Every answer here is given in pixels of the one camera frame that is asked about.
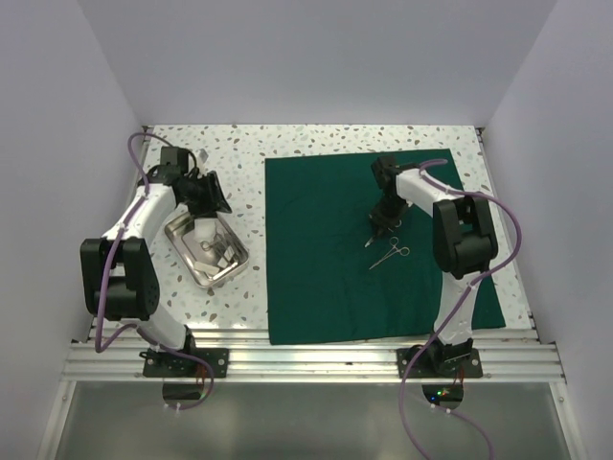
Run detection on green surgical drape cloth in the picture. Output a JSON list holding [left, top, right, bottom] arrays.
[[264, 148, 508, 346]]

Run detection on top steel scissors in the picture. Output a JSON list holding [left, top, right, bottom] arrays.
[[199, 234, 236, 263]]

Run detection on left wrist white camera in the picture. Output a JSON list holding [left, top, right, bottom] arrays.
[[195, 149, 209, 165]]

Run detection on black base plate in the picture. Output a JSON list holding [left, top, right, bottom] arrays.
[[139, 348, 230, 379], [396, 345, 485, 379]]

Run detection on white paper strip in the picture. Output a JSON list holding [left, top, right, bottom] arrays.
[[193, 261, 219, 277], [216, 254, 235, 269]]

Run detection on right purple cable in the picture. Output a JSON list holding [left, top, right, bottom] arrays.
[[399, 158, 522, 460]]

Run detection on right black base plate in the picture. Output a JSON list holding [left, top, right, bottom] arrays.
[[396, 345, 485, 379]]

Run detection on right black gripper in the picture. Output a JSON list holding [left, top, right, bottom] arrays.
[[370, 195, 412, 236]]

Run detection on long steel scissors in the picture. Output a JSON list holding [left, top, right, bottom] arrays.
[[369, 237, 410, 270]]

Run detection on stainless steel tray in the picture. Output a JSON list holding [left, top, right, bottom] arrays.
[[164, 212, 249, 288]]

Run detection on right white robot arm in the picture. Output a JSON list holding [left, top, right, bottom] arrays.
[[367, 155, 498, 377]]

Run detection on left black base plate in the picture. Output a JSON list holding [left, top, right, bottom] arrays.
[[139, 348, 230, 379]]

